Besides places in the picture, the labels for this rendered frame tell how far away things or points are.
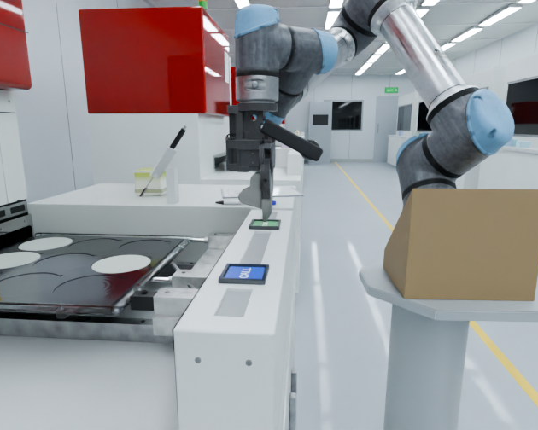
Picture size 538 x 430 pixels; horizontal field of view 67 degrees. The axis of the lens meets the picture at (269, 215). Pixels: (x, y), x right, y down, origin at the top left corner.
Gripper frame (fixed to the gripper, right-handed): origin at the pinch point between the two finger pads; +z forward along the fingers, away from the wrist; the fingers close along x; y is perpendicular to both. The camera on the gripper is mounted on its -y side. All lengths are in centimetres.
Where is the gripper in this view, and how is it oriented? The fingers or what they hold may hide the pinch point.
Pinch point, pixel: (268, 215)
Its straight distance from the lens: 75.0
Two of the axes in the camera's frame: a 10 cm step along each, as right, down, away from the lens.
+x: -0.9, 2.1, -9.7
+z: 0.0, 9.8, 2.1
